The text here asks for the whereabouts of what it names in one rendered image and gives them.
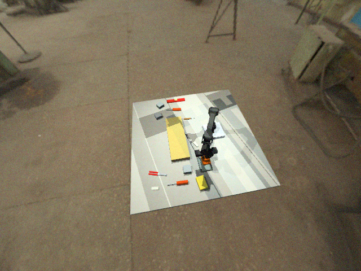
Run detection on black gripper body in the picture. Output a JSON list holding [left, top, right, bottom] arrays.
[[195, 147, 218, 157]]

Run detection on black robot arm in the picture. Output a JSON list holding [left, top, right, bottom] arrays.
[[201, 107, 219, 159]]

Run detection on yellow panel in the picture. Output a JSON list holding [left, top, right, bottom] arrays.
[[165, 116, 190, 161]]

